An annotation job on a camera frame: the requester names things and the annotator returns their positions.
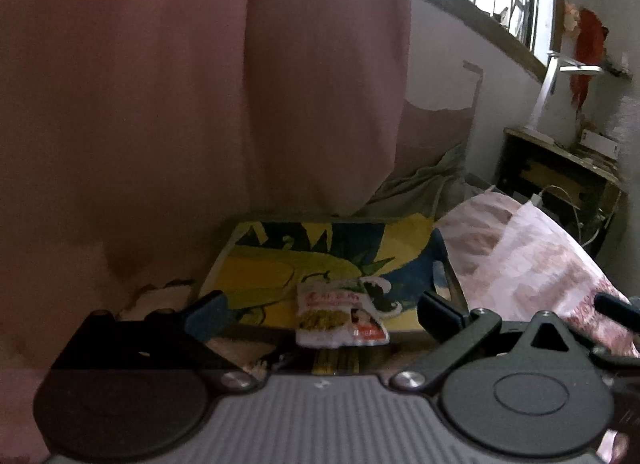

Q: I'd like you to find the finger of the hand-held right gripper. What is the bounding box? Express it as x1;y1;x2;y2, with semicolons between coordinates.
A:
594;293;640;332
591;346;640;370

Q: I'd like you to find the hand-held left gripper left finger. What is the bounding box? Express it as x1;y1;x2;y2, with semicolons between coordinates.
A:
50;290;261;391

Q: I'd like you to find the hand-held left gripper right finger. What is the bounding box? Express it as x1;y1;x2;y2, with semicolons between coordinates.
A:
391;290;596;391

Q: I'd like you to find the yellow and blue printed box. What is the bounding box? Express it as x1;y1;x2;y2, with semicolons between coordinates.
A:
197;216;468;333

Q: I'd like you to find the white and red snack pouch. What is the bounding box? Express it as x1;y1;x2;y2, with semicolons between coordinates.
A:
295;278;391;349

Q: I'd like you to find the pink patterned blanket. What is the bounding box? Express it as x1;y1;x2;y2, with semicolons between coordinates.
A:
435;191;640;361

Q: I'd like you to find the grey-green cloth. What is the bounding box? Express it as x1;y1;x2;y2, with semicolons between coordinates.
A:
355;144;496;225

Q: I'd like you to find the wooden nightstand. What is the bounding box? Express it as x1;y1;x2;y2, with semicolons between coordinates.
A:
494;127;627;261

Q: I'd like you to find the small white box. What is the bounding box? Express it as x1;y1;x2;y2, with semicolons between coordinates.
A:
580;130;624;157

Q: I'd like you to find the pink curtain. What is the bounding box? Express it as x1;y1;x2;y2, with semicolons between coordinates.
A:
0;0;417;464

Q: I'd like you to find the white desk lamp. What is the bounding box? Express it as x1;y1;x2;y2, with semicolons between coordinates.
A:
520;50;607;143

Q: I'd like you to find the white charger cable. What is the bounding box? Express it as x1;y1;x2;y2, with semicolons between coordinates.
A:
529;184;622;251

